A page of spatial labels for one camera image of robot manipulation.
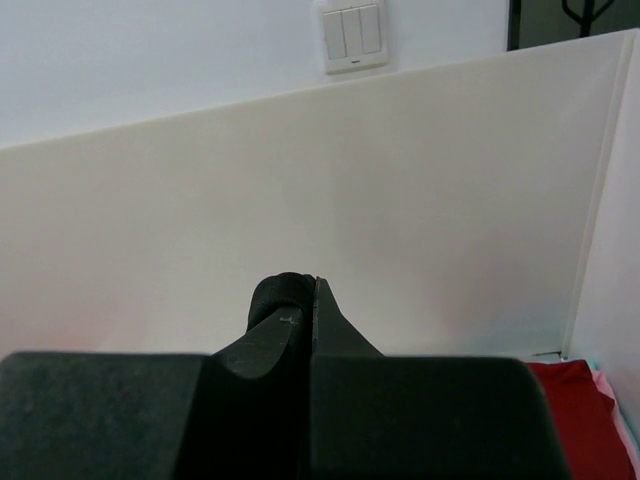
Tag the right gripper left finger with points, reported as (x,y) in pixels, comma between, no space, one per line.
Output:
(235,414)

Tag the folded pink t shirt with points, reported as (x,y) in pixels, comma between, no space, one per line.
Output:
(620,415)

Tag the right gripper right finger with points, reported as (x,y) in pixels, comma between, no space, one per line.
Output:
(374,416)

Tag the folded red t shirt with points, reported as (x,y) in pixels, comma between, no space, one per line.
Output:
(587,420)

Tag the black t shirt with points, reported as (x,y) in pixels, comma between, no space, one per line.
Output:
(284,290)

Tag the white wall light switch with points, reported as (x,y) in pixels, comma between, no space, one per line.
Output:
(353,35)

